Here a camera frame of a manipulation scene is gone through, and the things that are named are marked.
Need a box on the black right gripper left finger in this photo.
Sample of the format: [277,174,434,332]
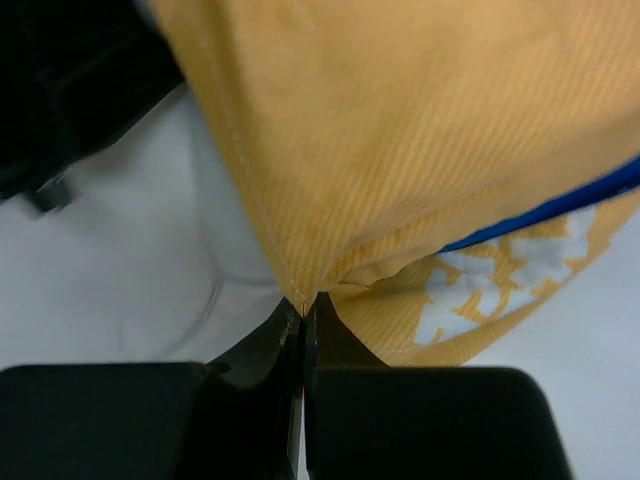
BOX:
[1,302,302,479]

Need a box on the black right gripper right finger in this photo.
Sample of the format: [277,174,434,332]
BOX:
[304,294,572,479]

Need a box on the yellow pillowcase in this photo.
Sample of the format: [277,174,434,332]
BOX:
[152,1,639,366]

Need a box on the white pillow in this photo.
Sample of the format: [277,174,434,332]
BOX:
[1,87,282,367]

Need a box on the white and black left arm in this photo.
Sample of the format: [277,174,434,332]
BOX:
[1,0,184,212]

